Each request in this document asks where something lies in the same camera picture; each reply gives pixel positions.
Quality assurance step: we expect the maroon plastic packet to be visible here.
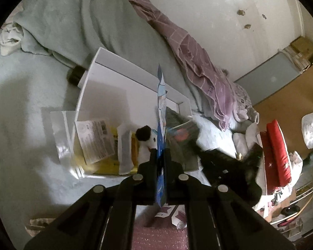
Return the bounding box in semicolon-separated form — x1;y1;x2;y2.
154;204;188;230

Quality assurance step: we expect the white paper sachet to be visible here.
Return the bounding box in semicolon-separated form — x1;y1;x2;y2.
117;122;136;175

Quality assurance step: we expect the white plush dog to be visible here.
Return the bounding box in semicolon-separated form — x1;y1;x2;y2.
134;125;159;167

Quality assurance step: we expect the white printed paper leaflet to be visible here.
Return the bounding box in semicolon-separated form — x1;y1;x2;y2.
75;120;116;165

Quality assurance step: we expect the beige fringed cloth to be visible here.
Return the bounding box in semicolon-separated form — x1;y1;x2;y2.
25;211;58;236

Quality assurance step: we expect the white shallow box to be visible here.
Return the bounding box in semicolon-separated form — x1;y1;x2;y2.
72;47;192;176

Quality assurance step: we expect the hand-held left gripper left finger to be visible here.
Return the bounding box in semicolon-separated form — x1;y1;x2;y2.
23;148;158;250

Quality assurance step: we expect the blue plastic packet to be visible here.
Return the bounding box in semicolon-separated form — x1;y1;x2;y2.
154;63;170;207

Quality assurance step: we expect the yellow plastic packet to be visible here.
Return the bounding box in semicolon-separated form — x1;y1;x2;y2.
78;126;141;176

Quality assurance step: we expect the patterned white garment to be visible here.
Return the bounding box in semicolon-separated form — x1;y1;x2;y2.
232;83;260;123

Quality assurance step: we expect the red cushion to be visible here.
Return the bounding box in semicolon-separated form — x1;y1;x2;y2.
259;120;293;196

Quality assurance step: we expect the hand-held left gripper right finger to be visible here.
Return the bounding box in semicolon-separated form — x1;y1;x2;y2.
163;148;295;250

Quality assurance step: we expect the silver laptop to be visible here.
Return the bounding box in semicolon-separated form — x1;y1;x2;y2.
233;51;302;107

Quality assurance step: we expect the black cylinder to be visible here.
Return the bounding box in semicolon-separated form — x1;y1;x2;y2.
66;66;85;86

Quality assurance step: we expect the dark green striped pouch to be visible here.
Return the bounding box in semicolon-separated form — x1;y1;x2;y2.
165;107;201;172

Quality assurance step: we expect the white crumpled cloth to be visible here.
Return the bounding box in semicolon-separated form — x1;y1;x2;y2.
0;22;25;56

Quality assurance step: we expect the grey-green fleece blanket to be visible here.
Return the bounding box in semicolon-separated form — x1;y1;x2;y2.
5;0;199;110

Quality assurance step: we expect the clear zip bag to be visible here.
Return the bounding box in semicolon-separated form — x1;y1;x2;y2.
50;111;85;180

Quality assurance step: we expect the purple striped quilt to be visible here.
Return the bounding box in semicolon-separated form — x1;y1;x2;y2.
120;0;240;131

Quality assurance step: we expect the cardboard box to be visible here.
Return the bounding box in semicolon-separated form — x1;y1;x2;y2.
288;36;313;69

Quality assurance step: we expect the pink bubble wrap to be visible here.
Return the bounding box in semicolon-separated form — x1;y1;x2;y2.
132;224;191;250

